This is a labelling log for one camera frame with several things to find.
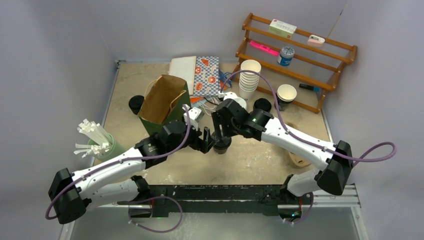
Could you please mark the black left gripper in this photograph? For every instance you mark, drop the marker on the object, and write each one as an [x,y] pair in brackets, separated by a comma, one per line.
[202,144]

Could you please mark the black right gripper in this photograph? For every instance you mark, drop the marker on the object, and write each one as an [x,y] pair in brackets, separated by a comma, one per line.
[218,121]

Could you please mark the dark takeout coffee cup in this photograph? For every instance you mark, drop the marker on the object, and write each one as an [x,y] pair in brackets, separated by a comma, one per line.
[221,147]

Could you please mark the single black coffee lid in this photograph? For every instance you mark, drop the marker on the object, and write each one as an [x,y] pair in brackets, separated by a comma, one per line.
[222,139]

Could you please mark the green paper bag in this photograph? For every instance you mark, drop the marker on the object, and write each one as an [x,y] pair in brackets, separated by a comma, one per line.
[163,102]

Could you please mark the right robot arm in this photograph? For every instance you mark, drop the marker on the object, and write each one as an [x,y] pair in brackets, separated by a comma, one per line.
[331,166]

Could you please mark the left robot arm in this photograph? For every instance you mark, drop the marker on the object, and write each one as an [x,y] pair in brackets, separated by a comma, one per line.
[73,193]

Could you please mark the dark printed coffee cup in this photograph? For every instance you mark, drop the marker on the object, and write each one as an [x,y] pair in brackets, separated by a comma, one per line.
[285,94]

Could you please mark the white lid stack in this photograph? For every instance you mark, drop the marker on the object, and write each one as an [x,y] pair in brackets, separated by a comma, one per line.
[242,102]

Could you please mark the stack of white paper cups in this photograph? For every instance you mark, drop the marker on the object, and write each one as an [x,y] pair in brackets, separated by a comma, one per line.
[248,79]

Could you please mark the orange paper bag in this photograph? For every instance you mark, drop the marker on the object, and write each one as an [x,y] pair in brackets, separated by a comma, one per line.
[227,86]

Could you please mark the blue checkered bakery bag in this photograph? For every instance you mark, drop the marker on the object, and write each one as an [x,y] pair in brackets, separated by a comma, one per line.
[206,76]

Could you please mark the pink highlighter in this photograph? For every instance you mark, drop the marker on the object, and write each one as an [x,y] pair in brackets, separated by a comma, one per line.
[264,48]

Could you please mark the wooden shelf rack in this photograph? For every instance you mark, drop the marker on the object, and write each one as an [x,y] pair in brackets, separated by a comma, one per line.
[325,88]

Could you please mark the dark blue marker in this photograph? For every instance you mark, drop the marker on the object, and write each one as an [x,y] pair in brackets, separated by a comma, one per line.
[309,87]

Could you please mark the blue lidded jar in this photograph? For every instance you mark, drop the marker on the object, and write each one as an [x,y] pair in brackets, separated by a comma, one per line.
[285,56]

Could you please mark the green straw holder cup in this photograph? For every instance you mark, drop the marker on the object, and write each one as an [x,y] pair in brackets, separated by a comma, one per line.
[112,150]

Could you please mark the white green box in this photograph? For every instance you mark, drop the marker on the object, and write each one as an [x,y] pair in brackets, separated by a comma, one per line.
[282,29]

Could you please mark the pink white small case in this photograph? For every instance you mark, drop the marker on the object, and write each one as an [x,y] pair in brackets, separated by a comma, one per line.
[316,41]

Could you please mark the wrapped white straws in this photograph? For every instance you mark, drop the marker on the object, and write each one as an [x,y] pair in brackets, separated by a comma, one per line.
[86,127]

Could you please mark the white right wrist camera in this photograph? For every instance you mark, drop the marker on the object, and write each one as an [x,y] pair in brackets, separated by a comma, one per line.
[226,95]

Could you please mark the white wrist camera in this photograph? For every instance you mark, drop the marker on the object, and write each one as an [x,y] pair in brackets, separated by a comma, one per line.
[226,95]
[192,115]

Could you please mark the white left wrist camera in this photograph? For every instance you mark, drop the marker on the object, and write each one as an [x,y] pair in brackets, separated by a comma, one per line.
[192,115]

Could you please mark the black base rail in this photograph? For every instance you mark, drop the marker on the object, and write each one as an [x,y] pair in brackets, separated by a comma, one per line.
[266,199]

